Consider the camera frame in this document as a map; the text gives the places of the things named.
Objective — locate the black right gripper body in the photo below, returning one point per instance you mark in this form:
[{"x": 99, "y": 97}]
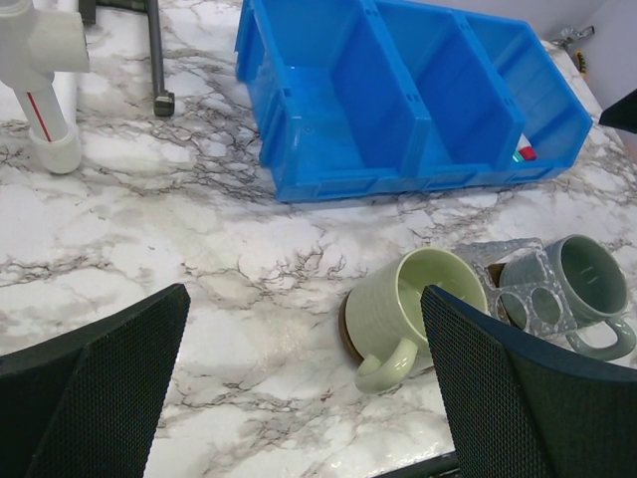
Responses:
[{"x": 623, "y": 114}]

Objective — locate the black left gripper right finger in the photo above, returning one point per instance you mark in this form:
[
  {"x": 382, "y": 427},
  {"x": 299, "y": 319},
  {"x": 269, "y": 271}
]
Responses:
[{"x": 518, "y": 406}]

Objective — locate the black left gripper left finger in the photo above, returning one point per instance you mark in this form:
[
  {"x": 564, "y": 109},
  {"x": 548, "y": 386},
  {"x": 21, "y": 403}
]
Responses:
[{"x": 87, "y": 403}]

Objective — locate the toothpaste tube red cap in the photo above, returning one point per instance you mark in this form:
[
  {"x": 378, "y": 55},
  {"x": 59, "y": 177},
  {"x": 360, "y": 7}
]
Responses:
[{"x": 525, "y": 148}]

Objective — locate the clear plastic square holder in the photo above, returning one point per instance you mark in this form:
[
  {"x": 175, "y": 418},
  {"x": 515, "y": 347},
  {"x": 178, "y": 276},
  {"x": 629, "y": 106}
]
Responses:
[{"x": 521, "y": 286}]

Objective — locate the grey ceramic mug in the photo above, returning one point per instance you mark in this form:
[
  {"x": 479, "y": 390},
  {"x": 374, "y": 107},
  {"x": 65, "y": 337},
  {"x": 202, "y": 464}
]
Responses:
[{"x": 593, "y": 284}]

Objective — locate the oval wooden tray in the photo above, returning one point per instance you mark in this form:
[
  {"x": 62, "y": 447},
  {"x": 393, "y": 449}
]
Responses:
[{"x": 348, "y": 343}]

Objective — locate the light green ceramic mug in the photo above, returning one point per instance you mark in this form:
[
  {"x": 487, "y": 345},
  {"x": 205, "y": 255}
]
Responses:
[{"x": 383, "y": 317}]

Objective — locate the blue plastic divided bin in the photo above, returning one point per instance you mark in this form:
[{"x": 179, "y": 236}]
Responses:
[{"x": 358, "y": 98}]

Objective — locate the yellow black tool at corner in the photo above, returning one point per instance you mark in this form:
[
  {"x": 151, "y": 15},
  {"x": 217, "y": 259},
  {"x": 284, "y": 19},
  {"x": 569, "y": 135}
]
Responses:
[{"x": 569, "y": 39}]

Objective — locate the black metal hex key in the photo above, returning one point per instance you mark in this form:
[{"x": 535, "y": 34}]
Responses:
[{"x": 163, "y": 99}]

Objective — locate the white PVC pipe frame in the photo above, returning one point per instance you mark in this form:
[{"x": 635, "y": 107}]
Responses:
[{"x": 36, "y": 45}]

